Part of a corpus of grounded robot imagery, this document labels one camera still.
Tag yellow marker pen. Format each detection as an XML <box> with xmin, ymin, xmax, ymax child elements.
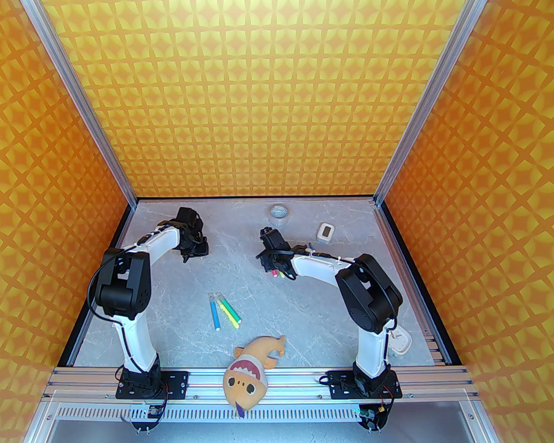
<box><xmin>215</xmin><ymin>292</ymin><xmax>242</xmax><ymax>325</ymax></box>

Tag grey metal lower panel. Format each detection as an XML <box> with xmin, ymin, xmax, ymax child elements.
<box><xmin>51</xmin><ymin>420</ymin><xmax>485</xmax><ymax>443</ymax></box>

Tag white square alarm clock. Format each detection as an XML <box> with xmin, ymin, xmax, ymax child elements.
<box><xmin>388</xmin><ymin>326</ymin><xmax>411</xmax><ymax>358</ymax></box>

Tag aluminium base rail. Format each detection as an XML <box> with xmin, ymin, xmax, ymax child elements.
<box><xmin>44</xmin><ymin>366</ymin><xmax>478</xmax><ymax>402</ymax></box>

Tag white slotted cable duct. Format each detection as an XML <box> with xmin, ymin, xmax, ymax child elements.
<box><xmin>51</xmin><ymin>402</ymin><xmax>483</xmax><ymax>422</ymax></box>

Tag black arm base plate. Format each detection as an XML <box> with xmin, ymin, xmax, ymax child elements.
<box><xmin>325</xmin><ymin>370</ymin><xmax>403</xmax><ymax>400</ymax></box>
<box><xmin>115</xmin><ymin>370</ymin><xmax>190</xmax><ymax>400</ymax></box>

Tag tan shark plush toy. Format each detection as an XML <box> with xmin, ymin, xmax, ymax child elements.
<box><xmin>223</xmin><ymin>334</ymin><xmax>288</xmax><ymax>419</ymax></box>

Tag aluminium frame post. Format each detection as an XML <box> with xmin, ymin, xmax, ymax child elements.
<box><xmin>4</xmin><ymin>0</ymin><xmax>139</xmax><ymax>207</ymax></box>
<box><xmin>373</xmin><ymin>0</ymin><xmax>503</xmax><ymax>207</ymax></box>

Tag aluminium side rail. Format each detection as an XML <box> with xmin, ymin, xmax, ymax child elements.
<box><xmin>422</xmin><ymin>333</ymin><xmax>454</xmax><ymax>367</ymax></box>

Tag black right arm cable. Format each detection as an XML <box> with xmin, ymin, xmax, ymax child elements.
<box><xmin>258</xmin><ymin>243</ymin><xmax>314</xmax><ymax>275</ymax></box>

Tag small green circuit board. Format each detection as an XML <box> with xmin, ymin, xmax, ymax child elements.
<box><xmin>356</xmin><ymin>404</ymin><xmax>384</xmax><ymax>432</ymax></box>
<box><xmin>136</xmin><ymin>404</ymin><xmax>164</xmax><ymax>432</ymax></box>

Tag black table edge strip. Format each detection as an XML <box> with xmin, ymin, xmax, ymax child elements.
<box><xmin>379</xmin><ymin>200</ymin><xmax>467</xmax><ymax>367</ymax></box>
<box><xmin>57</xmin><ymin>201</ymin><xmax>138</xmax><ymax>367</ymax></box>

